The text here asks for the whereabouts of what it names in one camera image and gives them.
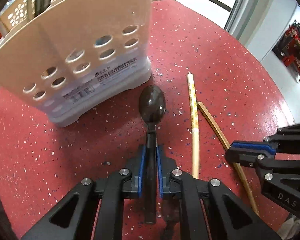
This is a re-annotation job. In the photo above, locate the beige utensil holder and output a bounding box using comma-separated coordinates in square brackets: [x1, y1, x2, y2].
[0, 0, 152, 127]

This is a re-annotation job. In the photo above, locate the bamboo chopstick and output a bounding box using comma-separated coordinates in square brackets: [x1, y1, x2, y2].
[197, 101, 260, 217]

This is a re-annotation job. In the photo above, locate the patterned chopstick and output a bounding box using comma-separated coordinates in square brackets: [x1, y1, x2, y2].
[187, 72, 200, 179]

